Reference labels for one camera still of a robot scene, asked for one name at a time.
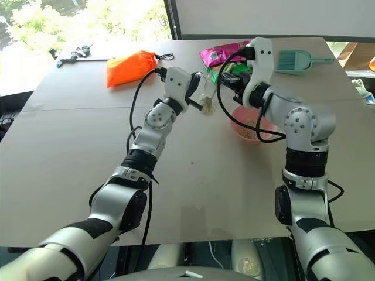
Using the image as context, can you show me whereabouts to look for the brown cardboard box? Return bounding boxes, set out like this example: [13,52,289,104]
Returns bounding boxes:
[340,42,375,71]

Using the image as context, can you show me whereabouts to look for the grey robot torso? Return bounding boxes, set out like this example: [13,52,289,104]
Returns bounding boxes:
[115,264,266,281]

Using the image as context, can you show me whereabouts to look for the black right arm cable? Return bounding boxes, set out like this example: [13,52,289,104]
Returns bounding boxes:
[216,46,345,229]

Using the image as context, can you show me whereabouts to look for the bunch of dark keys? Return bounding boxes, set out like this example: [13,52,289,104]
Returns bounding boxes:
[71,44,94,59]

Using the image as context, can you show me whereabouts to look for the pale rounded shape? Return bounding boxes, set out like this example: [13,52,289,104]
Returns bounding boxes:
[230,239,265,279]
[145,242,189,270]

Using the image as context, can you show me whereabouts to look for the green snack packet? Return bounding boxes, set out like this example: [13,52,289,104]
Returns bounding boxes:
[204,61,253,82]

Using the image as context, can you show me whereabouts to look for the thin white cable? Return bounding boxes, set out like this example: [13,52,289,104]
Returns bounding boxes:
[209,241,224,268]

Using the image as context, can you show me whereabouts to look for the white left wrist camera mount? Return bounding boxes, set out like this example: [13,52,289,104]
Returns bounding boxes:
[162,66,196,114]

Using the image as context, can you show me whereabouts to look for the pink plastic bowl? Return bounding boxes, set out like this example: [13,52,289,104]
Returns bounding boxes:
[230,105,284,143]

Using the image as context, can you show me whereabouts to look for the magenta snack packet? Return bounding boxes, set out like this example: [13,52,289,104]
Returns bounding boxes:
[199,40,251,67]

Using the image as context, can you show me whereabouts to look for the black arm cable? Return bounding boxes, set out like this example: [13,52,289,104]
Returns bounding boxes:
[216,46,345,229]
[125,66,168,248]

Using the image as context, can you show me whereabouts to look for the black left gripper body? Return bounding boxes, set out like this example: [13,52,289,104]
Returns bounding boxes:
[185,73,203,102]

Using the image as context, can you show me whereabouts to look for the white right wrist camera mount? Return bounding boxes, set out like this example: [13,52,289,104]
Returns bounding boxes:
[241,36,275,108]

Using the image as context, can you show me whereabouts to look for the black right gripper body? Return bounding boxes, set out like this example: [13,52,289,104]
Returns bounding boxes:
[230,73,250,104]

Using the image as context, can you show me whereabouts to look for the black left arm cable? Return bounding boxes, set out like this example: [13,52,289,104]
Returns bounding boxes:
[125,66,168,248]

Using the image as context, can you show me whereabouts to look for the oatmeal in glass mug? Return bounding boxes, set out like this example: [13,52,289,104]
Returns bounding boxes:
[199,97,218,117]

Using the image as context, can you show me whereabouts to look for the orange drawstring pouch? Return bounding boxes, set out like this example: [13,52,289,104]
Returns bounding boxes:
[105,50,176,89]

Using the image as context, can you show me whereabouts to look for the white board with black frame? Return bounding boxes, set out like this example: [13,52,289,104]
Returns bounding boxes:
[163,0,375,42]

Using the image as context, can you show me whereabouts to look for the oatmeal in pink bowl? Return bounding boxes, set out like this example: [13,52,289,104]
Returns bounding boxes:
[236,119,266,139]

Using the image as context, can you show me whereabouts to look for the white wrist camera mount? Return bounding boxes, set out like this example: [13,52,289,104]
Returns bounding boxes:
[241,36,275,108]
[162,66,196,114]

